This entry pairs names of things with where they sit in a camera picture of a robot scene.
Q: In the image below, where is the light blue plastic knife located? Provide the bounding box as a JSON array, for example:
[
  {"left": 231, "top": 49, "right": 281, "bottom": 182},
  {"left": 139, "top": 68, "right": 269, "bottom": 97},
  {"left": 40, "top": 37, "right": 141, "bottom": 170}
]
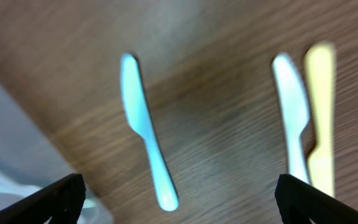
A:
[{"left": 120, "top": 53, "right": 179, "bottom": 212}]

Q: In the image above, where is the yellow plastic knife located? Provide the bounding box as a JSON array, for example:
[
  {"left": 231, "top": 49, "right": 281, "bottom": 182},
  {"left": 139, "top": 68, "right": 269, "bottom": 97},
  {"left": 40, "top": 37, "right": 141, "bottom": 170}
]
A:
[{"left": 304, "top": 41, "right": 336, "bottom": 197}]

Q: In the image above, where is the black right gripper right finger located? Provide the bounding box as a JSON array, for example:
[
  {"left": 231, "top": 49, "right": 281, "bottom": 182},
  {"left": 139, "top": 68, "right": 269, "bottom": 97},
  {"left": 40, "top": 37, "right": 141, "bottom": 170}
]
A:
[{"left": 275, "top": 174, "right": 358, "bottom": 224}]

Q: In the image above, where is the white plastic knife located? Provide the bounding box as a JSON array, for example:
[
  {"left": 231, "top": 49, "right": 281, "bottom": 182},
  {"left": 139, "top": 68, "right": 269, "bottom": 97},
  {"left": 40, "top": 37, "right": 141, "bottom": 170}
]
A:
[{"left": 272, "top": 52, "right": 310, "bottom": 184}]

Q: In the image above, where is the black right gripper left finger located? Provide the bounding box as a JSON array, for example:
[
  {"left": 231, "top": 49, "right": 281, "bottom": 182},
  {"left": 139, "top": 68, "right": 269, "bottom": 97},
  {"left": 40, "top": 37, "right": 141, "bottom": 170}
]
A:
[{"left": 0, "top": 174, "right": 86, "bottom": 224}]

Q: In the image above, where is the right clear plastic container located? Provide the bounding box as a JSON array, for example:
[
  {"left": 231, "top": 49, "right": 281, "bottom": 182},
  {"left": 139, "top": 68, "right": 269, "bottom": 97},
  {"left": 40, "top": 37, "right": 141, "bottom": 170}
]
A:
[{"left": 0, "top": 84, "right": 114, "bottom": 223}]

